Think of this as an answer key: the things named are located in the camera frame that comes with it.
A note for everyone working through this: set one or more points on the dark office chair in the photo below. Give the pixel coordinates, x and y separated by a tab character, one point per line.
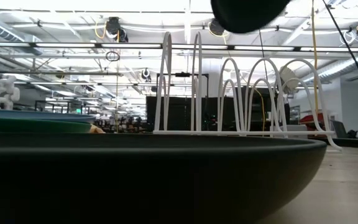
340	129

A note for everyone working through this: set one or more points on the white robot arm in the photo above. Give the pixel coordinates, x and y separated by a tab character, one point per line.
6	93

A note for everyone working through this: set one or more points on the black cabinet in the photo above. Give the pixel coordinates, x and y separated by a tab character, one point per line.
179	113

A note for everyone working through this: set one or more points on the red object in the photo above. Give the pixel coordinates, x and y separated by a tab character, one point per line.
312	119

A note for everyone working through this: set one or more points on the white box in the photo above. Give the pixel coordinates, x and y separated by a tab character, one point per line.
294	128

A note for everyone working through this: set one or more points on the blue round plate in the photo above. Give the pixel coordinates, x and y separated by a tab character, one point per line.
42	115

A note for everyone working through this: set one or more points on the tan wooden object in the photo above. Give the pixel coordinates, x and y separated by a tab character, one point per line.
97	129

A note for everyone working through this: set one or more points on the dark green round plate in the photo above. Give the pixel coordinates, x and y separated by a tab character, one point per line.
135	180
247	15

